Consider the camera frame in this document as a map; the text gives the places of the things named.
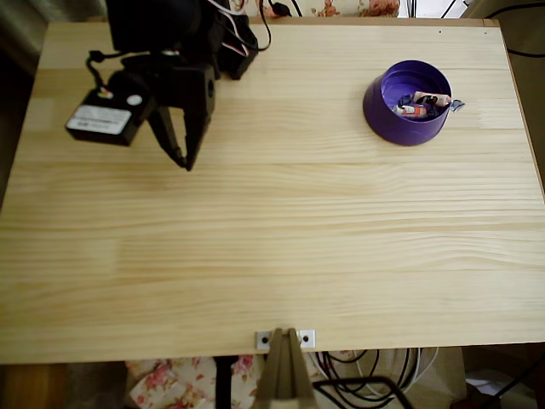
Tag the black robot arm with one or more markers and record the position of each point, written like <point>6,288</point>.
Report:
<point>149,25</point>

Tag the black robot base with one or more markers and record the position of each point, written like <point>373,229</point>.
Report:
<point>238,51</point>

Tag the purple bowl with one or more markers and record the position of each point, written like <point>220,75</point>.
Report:
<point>383,115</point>

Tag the wrapped candy with twisted end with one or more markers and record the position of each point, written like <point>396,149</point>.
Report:
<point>434,99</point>

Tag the floral fabric backdrop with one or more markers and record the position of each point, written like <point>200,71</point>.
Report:
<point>340,6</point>

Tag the floral cloth pink roses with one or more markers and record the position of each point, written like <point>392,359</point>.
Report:
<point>170,383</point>

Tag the black vertical pole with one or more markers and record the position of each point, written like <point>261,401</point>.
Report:
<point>223,383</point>

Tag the black camera box with label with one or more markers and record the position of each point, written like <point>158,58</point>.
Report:
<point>104,119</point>

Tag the silver metal bracket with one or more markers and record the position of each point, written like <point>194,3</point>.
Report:
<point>306,338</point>

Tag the beige camera stand post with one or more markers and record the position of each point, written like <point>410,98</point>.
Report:
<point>284,370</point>

